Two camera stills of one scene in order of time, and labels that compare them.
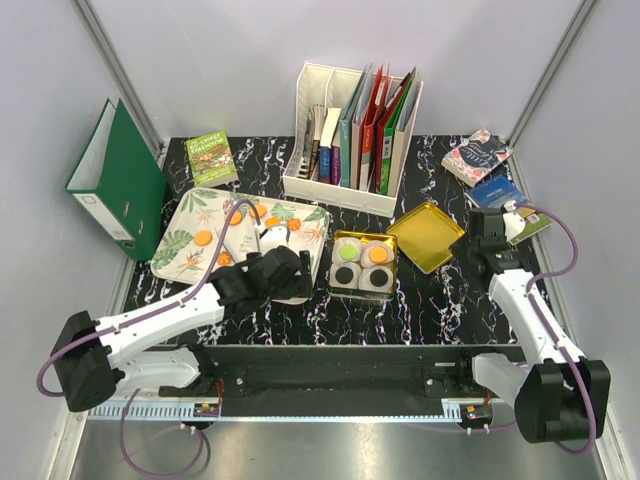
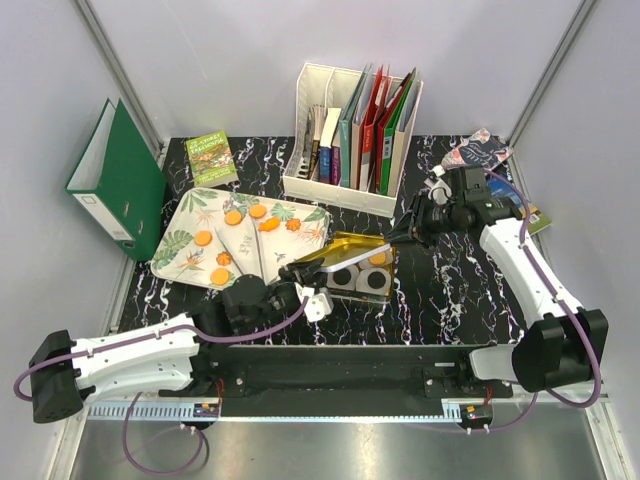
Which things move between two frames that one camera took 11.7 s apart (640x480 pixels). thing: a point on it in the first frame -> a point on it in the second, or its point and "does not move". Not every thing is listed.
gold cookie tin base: [363, 264] does not move
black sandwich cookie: [344, 275] does not move
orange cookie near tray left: [203, 238] does not move
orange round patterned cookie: [378, 254] does not move
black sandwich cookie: [379, 277] does not move
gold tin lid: [425, 235] -> [341, 249]
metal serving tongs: [259, 233] -> [242, 242]
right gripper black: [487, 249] -> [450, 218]
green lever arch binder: [118, 187] does not move
